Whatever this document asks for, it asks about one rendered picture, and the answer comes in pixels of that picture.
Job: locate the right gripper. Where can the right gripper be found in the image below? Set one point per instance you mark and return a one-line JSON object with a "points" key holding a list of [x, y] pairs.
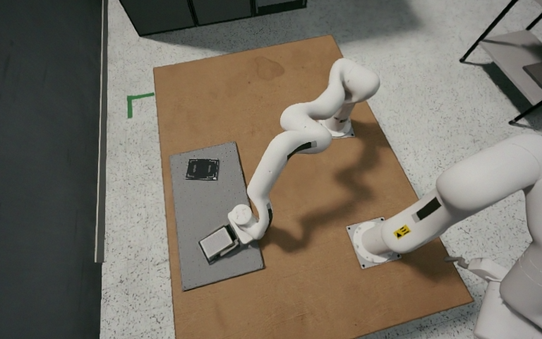
{"points": [[241, 235]]}

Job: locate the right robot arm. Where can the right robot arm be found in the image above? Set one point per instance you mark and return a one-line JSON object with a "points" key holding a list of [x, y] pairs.
{"points": [[303, 135]]}

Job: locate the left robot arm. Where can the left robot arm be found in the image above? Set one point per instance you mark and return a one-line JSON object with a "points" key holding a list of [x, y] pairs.
{"points": [[470, 186]]}

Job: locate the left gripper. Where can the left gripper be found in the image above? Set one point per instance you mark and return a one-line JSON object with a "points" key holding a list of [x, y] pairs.
{"points": [[483, 267]]}

